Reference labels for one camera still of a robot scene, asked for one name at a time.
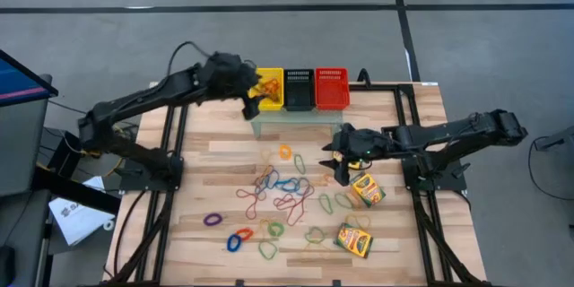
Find orange rubber band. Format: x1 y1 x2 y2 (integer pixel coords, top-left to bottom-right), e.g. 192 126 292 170
255 164 275 189
257 78 283 102

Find grey floor object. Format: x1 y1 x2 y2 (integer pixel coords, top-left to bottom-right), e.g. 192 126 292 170
533 125 574 152

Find black plastic basket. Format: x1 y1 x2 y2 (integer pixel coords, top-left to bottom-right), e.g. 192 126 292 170
283 68 317 112

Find black clamp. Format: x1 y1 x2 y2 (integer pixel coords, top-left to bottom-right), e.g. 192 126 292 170
357 67 372 89

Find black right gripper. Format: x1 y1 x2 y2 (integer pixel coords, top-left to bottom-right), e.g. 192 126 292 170
321 123 396 188

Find red plastic basket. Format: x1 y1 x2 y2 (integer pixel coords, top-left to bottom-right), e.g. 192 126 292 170
314 67 352 111

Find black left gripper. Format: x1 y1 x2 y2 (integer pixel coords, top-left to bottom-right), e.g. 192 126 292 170
196 51 270 121

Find white paper sheet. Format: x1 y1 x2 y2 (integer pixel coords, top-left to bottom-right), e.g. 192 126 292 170
48 176 117 247

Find blue coil wristband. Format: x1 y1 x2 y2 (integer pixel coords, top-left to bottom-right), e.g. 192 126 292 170
225 233 243 254

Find grey cabinet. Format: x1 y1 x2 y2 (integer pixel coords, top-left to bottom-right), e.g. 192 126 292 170
0 98 51 198

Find pale green riser shelf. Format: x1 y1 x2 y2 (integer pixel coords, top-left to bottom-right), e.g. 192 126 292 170
249 108 345 140

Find black bar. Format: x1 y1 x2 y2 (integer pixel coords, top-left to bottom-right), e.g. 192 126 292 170
33 168 121 215

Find red rubber band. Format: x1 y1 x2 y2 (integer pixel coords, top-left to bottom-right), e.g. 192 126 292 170
272 192 300 212
282 182 316 228
235 187 269 222

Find black floor cable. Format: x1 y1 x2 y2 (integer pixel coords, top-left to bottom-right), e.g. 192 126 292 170
527 136 574 203

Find black equipment box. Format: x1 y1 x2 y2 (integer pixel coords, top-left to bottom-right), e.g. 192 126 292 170
47 129 86 178

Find yellow floor cable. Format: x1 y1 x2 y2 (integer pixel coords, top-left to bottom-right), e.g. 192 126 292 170
66 127 131 178

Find purple coil wristband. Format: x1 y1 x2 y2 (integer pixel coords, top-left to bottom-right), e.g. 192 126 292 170
202 212 224 228

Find yellow plastic basket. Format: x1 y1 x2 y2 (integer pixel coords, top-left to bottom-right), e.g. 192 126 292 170
248 67 285 112

